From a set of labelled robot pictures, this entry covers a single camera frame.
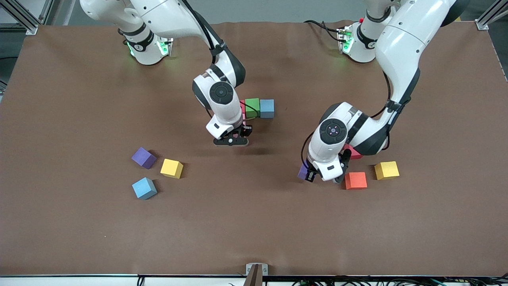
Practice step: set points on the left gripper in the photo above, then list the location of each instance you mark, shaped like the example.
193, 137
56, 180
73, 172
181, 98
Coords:
310, 173

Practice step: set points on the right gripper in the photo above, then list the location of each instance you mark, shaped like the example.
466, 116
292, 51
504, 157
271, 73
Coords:
245, 129

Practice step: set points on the purple foam cube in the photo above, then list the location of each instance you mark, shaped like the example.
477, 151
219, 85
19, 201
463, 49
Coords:
302, 172
143, 157

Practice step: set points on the green foam cube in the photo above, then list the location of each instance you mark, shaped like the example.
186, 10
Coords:
254, 107

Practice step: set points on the red foam cube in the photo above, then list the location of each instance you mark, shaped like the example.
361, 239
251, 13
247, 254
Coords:
242, 106
356, 154

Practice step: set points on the light blue foam cube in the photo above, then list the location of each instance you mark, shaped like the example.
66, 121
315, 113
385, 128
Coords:
144, 188
267, 108

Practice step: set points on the yellow foam cube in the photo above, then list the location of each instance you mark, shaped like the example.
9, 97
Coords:
386, 170
171, 167

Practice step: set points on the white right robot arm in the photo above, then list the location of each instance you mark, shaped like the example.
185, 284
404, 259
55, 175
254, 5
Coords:
228, 113

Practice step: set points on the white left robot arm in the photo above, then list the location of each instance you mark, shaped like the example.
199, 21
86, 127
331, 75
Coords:
401, 43

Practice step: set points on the orange foam cube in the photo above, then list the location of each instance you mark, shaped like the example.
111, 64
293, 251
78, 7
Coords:
355, 180

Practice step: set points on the brown table cover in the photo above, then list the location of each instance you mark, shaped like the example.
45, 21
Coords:
254, 222

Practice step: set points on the aluminium frame post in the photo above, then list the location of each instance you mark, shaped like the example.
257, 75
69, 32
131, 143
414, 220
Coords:
482, 24
31, 28

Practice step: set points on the aluminium frame strut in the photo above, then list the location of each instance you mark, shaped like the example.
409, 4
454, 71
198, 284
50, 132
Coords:
46, 11

